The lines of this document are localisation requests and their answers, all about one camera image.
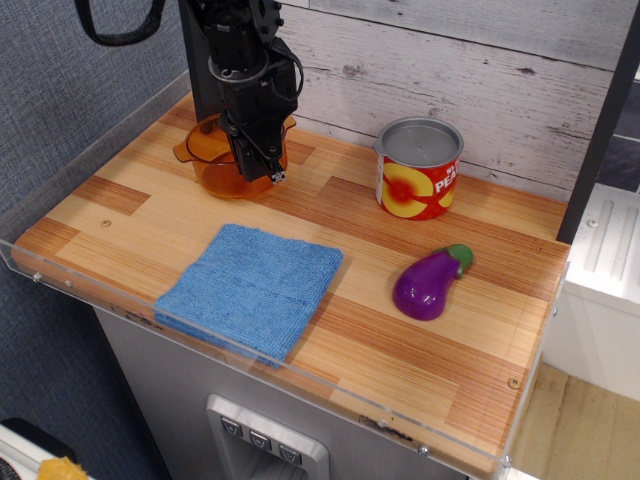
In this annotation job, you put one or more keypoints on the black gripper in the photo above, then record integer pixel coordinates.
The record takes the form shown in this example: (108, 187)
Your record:
(257, 100)

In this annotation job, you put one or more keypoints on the amber glass crock pot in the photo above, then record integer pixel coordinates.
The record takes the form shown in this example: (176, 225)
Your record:
(207, 149)

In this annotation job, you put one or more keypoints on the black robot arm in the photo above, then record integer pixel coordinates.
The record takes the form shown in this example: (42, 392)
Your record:
(231, 32)

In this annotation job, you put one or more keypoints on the red peach can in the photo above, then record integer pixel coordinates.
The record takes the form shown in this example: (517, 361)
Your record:
(417, 168)

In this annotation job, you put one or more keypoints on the blue folded cloth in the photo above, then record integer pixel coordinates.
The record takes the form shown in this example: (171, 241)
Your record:
(251, 292)

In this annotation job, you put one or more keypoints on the purple toy eggplant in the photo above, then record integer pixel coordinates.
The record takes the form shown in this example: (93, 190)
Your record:
(421, 290)

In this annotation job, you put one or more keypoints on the grey toy fridge cabinet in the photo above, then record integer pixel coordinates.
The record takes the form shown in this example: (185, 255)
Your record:
(214, 415)

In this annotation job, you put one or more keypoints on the white toy appliance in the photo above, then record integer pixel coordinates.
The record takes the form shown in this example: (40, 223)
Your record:
(593, 333)

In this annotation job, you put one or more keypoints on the clear acrylic guard rail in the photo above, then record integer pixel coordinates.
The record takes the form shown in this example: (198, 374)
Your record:
(119, 221)

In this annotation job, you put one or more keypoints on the black vertical post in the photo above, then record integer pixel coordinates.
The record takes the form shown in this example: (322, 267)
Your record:
(614, 102)

